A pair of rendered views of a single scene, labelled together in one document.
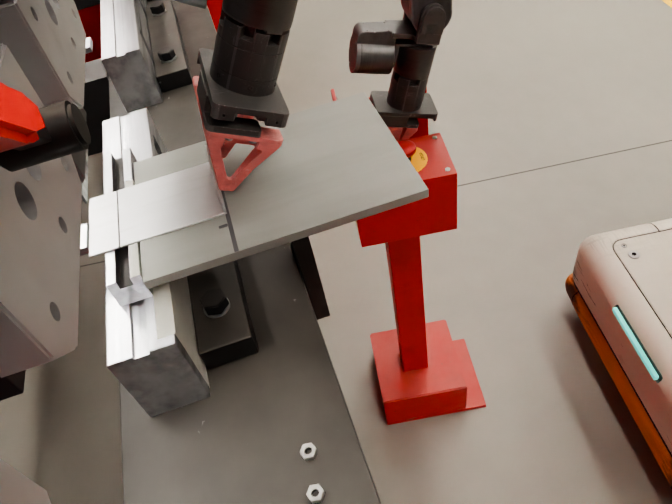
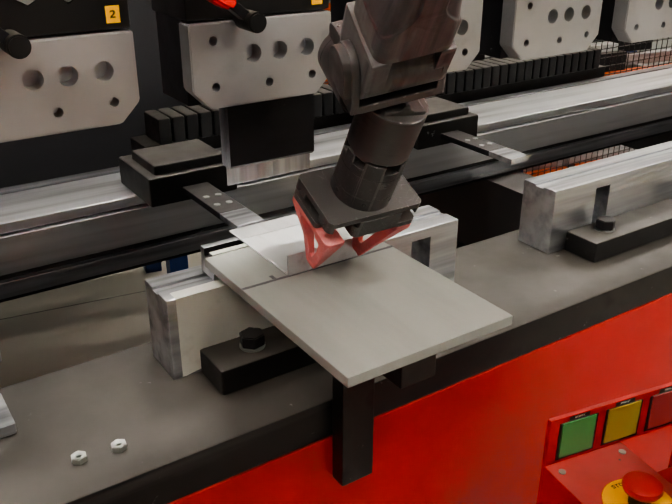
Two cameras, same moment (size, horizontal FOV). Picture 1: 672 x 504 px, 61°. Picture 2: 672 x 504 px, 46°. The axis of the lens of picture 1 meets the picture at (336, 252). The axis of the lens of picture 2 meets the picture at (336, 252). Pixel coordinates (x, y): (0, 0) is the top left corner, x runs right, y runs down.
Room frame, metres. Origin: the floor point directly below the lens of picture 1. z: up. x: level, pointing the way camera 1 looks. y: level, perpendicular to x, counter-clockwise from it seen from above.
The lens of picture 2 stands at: (0.13, -0.56, 1.35)
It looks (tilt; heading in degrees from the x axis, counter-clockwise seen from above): 25 degrees down; 64
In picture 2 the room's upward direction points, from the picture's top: straight up
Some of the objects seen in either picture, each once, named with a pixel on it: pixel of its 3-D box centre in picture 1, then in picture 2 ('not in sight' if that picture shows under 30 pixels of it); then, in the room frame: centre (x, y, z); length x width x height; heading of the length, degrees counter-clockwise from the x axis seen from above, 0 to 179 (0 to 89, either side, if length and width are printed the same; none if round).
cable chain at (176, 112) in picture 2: not in sight; (261, 110); (0.58, 0.62, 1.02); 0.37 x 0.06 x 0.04; 7
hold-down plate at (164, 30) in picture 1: (167, 42); (647, 223); (1.03, 0.22, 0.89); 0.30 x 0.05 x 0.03; 7
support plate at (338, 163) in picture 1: (269, 178); (347, 289); (0.44, 0.05, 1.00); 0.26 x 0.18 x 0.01; 97
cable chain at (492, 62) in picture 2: not in sight; (514, 68); (1.14, 0.69, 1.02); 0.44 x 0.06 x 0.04; 7
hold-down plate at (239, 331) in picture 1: (209, 250); (331, 331); (0.47, 0.14, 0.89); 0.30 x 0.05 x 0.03; 7
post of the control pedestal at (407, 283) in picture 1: (407, 292); not in sight; (0.73, -0.13, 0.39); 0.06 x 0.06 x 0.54; 87
